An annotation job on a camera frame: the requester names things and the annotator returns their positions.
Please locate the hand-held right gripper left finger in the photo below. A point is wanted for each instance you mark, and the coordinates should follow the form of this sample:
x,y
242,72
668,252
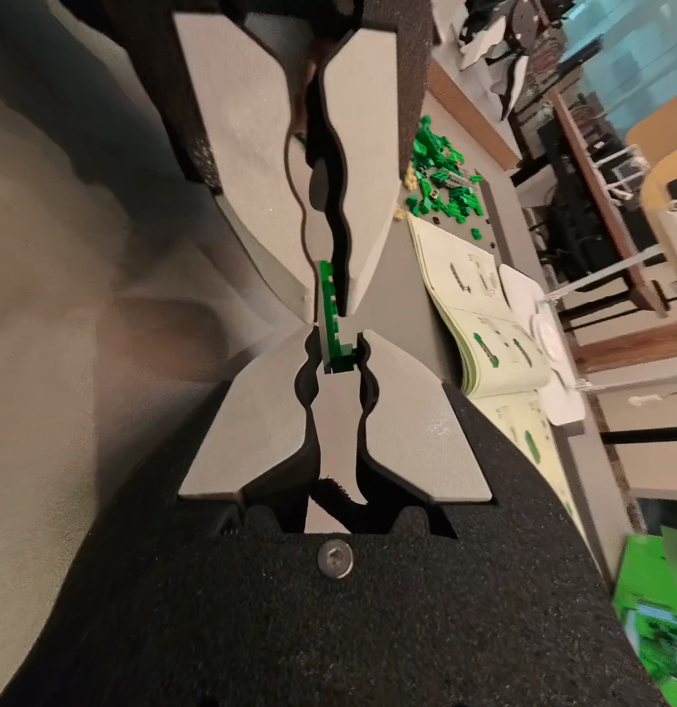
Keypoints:
x,y
255,436

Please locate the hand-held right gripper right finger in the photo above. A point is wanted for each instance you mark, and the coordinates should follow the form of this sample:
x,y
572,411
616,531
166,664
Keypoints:
x,y
427,436

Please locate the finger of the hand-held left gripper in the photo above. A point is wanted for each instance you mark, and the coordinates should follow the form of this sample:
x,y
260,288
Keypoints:
x,y
366,138
233,127

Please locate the small green brick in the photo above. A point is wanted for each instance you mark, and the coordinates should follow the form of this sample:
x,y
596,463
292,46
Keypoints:
x,y
347,360

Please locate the green and grey brick assembly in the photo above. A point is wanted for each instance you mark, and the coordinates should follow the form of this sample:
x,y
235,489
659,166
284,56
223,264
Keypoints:
x,y
328,309

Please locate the grey desk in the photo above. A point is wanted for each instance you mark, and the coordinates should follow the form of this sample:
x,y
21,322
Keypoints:
x,y
405,309

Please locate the pile of green bricks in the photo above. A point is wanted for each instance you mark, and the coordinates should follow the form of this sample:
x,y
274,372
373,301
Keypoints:
x,y
443,182

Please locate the white and black object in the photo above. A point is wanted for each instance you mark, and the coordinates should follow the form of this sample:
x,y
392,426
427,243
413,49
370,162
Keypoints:
x,y
487,41

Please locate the open instruction booklet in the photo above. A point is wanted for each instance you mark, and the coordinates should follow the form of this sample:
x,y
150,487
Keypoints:
x,y
471,287

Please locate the white tray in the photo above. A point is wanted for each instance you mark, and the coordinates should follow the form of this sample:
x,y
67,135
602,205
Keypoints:
x,y
523,292

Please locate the brown wooden table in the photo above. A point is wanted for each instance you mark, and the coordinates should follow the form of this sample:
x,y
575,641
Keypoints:
x,y
609,193

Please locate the green toy box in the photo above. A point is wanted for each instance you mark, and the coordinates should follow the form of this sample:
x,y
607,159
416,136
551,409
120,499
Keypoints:
x,y
648,607

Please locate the tan curved chair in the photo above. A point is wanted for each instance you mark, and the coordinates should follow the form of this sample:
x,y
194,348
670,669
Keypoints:
x,y
662,182

